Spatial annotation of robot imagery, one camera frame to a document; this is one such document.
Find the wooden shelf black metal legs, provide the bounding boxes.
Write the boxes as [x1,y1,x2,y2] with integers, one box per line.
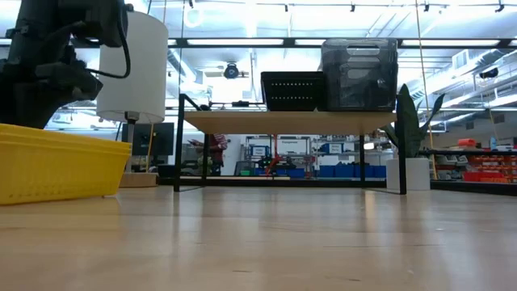
[174,93,408,196]

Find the rack of red bins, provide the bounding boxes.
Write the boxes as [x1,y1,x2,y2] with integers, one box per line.
[434,149,517,183]

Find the grey metal storage rack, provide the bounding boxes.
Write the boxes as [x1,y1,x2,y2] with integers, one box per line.
[244,135,313,179]

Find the person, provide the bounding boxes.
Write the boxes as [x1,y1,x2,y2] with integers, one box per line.
[189,133,229,177]

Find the green plant in white pot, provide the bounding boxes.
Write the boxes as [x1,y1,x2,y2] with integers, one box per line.
[379,83,446,192]

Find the black monitor screen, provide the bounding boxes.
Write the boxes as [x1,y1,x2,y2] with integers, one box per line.
[121,122,175,157]

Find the grey translucent plastic basket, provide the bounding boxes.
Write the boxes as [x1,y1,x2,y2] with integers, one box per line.
[321,48,399,102]
[321,37,400,92]
[322,59,399,113]

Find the blue storage bin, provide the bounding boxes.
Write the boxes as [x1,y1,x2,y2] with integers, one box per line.
[318,163,337,179]
[365,164,387,179]
[335,162,357,179]

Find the white shade wooden base lamp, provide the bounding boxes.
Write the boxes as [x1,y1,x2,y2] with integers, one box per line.
[95,10,170,189]

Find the black ceiling camera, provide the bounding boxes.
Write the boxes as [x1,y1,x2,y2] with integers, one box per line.
[223,62,240,80]

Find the black slotted plastic basket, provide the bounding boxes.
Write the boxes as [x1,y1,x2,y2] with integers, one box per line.
[260,71,326,112]

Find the yellow slotted plastic basket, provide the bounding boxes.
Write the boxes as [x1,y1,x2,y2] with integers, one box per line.
[0,139,132,206]
[0,123,133,147]
[0,131,133,154]

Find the black aluminium table frame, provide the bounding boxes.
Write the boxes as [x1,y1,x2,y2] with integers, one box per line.
[157,175,517,197]

